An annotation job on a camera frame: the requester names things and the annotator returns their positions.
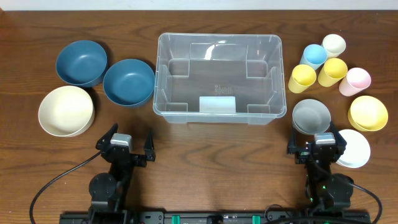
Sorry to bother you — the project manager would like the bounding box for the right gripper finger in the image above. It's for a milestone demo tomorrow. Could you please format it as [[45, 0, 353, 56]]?
[[330, 121, 347, 155], [287, 127, 299, 154]]

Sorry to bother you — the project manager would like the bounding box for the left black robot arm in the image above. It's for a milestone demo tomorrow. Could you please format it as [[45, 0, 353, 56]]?
[[88, 124, 156, 224]]

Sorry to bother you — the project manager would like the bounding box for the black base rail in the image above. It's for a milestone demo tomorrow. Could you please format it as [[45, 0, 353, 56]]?
[[58, 210, 373, 224]]

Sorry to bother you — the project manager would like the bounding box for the clear plastic storage container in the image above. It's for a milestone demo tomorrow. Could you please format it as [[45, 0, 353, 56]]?
[[153, 33, 287, 125]]

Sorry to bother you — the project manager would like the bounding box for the black cable left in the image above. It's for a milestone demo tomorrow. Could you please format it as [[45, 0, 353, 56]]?
[[29, 151, 103, 224]]

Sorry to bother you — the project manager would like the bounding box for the dark blue bowl near container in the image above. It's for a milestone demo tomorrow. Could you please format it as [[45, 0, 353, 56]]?
[[103, 59, 155, 108]]

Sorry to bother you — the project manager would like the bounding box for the dark blue bowl far left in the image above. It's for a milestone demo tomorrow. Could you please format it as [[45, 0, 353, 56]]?
[[55, 40, 108, 88]]

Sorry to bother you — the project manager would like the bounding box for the white small bowl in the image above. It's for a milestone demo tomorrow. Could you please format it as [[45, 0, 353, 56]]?
[[336, 129, 371, 169]]

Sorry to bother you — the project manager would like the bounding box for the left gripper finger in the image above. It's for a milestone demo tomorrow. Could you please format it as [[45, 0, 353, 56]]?
[[144, 131, 155, 162], [95, 123, 118, 151]]

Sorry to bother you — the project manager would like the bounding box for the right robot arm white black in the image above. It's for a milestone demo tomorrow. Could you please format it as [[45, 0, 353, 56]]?
[[287, 123, 353, 215]]

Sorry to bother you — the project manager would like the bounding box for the light blue cup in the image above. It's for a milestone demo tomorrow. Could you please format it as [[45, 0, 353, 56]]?
[[300, 44, 327, 70]]

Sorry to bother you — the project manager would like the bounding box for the yellow cup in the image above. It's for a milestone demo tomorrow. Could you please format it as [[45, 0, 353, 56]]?
[[318, 58, 348, 87], [288, 64, 317, 93]]

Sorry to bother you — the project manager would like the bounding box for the cream cup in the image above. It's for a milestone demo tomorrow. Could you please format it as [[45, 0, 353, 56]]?
[[322, 34, 346, 59]]

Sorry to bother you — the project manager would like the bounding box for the grey small bowl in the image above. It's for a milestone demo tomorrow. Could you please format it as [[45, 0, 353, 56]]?
[[292, 99, 331, 135]]

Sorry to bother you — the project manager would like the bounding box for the yellow small bowl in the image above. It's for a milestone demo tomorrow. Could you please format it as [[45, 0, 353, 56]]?
[[348, 96, 388, 131]]

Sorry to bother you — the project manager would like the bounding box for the pink cup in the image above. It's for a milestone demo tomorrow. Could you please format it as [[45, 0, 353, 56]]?
[[339, 67, 371, 96]]

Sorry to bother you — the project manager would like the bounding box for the cream large bowl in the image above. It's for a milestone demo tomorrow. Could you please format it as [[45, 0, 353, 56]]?
[[38, 86, 95, 138]]

